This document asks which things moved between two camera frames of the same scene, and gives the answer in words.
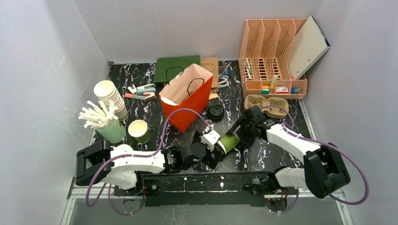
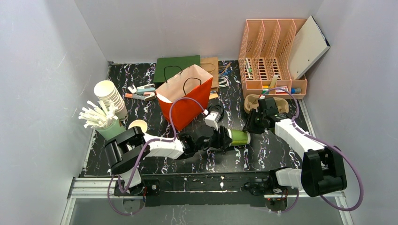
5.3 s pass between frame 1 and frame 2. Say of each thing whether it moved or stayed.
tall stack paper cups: stayed
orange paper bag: stayed
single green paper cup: moved
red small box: stayed
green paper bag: stayed
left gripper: moved
